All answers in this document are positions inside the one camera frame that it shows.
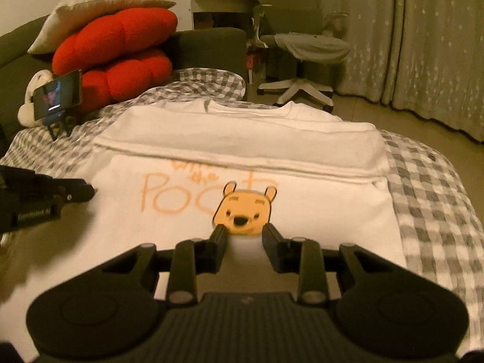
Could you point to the white desk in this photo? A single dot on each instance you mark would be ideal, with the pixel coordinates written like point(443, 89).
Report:
point(185, 10)

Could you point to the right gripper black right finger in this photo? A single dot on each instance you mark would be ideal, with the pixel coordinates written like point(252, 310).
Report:
point(301, 256)

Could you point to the white Pooh t-shirt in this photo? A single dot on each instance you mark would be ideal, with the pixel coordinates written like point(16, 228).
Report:
point(169, 172)

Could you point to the smartphone playing video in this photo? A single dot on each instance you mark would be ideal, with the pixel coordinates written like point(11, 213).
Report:
point(61, 94)

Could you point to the grey office chair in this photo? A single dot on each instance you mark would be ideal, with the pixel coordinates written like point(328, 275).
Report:
point(299, 28)

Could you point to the red knitted cushion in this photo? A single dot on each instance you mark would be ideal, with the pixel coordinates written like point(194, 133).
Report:
point(119, 55)

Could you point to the grey star curtain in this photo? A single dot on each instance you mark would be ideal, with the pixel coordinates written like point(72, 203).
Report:
point(424, 56)

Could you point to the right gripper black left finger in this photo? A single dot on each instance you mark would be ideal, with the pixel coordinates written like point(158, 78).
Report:
point(192, 258)

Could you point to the beige pillow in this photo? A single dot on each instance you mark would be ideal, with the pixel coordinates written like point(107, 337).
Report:
point(71, 15)

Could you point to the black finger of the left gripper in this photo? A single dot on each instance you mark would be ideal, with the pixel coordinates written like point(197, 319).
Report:
point(71, 190)

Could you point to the grey garment on chair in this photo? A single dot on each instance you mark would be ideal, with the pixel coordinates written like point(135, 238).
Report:
point(320, 49)

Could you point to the grey checkered bed quilt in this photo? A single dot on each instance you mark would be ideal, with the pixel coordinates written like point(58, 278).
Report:
point(441, 234)

